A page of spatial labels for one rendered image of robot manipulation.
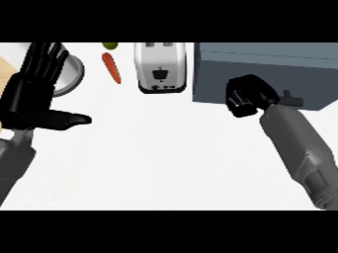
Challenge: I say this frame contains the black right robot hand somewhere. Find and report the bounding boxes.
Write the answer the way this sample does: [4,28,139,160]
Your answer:
[225,74,282,119]

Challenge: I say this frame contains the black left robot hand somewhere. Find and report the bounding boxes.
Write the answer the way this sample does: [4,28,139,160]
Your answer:
[0,42,93,131]

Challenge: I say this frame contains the blue-grey drawer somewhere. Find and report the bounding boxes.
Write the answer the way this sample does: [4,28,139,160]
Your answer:
[191,42,338,112]

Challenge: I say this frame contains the white cup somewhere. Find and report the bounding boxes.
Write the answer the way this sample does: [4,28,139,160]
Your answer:
[53,48,86,98]

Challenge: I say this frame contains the white toaster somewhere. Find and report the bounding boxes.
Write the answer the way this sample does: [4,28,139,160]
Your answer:
[133,42,189,95]

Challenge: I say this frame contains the orange carrot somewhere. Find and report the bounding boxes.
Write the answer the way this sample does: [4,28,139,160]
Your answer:
[101,51,124,85]

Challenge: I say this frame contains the dark drawer handle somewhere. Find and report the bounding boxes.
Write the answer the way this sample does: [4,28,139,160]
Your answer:
[279,89,305,107]

